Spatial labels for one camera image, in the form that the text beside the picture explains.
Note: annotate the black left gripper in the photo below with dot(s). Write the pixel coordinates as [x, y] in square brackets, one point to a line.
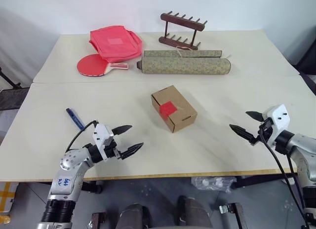
[112, 147]

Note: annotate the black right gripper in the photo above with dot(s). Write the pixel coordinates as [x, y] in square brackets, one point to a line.
[264, 131]

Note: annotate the brown cardboard box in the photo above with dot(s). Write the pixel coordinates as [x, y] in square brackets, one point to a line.
[182, 113]

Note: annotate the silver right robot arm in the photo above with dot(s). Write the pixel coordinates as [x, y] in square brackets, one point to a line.
[301, 145]

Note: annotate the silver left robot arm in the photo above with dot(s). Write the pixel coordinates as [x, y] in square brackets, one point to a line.
[71, 162]

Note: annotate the patterned long flat box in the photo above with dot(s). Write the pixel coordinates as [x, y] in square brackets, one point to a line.
[163, 53]

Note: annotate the red tape seal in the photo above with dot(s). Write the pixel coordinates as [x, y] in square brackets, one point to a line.
[168, 110]

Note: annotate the black caster wheel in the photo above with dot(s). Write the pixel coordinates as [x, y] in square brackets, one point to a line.
[92, 187]

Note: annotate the clear plastic bag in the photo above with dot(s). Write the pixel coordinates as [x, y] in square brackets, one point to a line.
[212, 184]

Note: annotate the dark rounded shape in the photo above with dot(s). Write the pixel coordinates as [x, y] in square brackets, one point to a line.
[134, 215]
[195, 213]

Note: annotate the black chair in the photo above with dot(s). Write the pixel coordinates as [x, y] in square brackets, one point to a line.
[307, 66]

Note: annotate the red table tennis paddle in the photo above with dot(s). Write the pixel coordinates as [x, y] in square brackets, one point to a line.
[91, 64]

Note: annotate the patterned round scroll tube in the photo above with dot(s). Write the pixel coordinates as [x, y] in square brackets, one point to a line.
[185, 65]

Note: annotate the table leg with caster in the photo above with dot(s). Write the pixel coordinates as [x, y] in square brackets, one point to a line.
[233, 214]

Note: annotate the red fabric bag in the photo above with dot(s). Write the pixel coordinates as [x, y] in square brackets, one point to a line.
[114, 42]

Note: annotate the dark wooden peg rack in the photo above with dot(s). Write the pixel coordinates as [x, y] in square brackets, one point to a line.
[182, 23]

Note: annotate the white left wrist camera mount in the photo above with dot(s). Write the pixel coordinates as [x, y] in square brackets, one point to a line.
[101, 135]

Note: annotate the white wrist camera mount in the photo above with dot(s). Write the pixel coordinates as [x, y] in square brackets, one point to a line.
[279, 118]
[101, 135]

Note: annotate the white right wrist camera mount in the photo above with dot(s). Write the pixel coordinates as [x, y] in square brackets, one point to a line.
[279, 118]

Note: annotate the black table frame bar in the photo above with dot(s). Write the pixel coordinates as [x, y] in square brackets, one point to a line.
[266, 180]

